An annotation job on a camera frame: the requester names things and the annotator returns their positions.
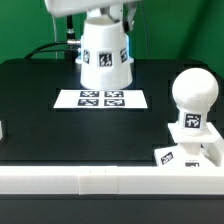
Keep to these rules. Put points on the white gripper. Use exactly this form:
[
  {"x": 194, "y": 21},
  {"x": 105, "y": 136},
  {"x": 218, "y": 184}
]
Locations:
[{"x": 112, "y": 9}]

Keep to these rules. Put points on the white lamp shade cone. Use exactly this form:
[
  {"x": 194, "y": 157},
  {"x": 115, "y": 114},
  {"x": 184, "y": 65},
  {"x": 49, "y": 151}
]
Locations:
[{"x": 105, "y": 58}]

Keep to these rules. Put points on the white lamp bulb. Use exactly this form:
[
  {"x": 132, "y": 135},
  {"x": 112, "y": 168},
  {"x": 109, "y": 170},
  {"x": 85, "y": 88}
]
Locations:
[{"x": 194, "y": 91}]

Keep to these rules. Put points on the white lamp base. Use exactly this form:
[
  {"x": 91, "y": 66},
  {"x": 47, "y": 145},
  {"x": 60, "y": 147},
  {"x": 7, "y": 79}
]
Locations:
[{"x": 190, "y": 150}]

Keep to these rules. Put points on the white marker sheet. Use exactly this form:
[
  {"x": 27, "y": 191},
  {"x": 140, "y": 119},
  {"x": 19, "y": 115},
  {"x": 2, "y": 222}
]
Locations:
[{"x": 95, "y": 99}]

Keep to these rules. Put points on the white part at left edge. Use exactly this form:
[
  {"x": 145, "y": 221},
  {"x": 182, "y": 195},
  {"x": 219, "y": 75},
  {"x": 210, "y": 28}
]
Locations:
[{"x": 1, "y": 130}]

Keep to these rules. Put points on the white right fence wall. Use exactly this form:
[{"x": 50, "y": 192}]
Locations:
[{"x": 216, "y": 150}]

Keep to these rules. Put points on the white fence wall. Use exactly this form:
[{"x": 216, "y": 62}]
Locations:
[
  {"x": 103, "y": 180},
  {"x": 216, "y": 150}
]

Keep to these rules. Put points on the white front fence wall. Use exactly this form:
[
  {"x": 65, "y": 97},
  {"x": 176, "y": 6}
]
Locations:
[{"x": 103, "y": 180}]

